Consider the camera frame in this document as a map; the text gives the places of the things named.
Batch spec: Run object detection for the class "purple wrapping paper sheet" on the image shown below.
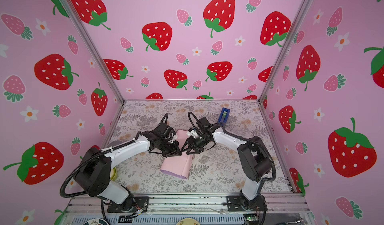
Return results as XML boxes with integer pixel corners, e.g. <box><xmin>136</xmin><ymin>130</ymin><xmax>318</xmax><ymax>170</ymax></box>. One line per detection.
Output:
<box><xmin>159</xmin><ymin>129</ymin><xmax>195</xmax><ymax>180</ymax></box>

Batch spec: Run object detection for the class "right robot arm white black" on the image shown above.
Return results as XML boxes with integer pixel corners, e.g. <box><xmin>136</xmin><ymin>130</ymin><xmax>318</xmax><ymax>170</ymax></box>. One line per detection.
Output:
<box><xmin>181</xmin><ymin>117</ymin><xmax>277</xmax><ymax>211</ymax></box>

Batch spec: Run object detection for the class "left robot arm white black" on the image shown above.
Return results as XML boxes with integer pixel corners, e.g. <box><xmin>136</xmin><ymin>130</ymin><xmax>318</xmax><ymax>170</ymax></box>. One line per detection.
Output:
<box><xmin>60</xmin><ymin>122</ymin><xmax>182</xmax><ymax>212</ymax></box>

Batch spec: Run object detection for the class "blue tape dispenser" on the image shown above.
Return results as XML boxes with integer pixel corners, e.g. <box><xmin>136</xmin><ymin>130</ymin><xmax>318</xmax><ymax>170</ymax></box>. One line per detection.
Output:
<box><xmin>218</xmin><ymin>108</ymin><xmax>230</xmax><ymax>124</ymax></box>

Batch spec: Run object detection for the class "grey round lid disc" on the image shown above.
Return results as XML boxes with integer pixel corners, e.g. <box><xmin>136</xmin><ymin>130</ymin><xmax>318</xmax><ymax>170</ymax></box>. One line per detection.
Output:
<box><xmin>106</xmin><ymin>140</ymin><xmax>123</xmax><ymax>149</ymax></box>

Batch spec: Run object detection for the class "yellow-green tape roll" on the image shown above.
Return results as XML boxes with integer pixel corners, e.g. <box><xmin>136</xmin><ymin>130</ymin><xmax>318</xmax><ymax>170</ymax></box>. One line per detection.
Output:
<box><xmin>110</xmin><ymin>168</ymin><xmax>118</xmax><ymax>181</ymax></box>

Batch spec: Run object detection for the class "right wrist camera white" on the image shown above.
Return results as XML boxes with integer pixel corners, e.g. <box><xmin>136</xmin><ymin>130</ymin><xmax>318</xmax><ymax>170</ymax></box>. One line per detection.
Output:
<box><xmin>187</xmin><ymin>128</ymin><xmax>199</xmax><ymax>138</ymax></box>

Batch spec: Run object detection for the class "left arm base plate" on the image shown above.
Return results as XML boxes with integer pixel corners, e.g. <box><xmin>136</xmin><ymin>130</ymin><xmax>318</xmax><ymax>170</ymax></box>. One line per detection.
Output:
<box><xmin>107</xmin><ymin>196</ymin><xmax>150</xmax><ymax>214</ymax></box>

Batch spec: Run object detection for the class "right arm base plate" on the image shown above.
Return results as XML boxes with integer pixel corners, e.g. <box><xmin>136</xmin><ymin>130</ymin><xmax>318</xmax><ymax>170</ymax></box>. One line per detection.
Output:
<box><xmin>223</xmin><ymin>195</ymin><xmax>268</xmax><ymax>212</ymax></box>

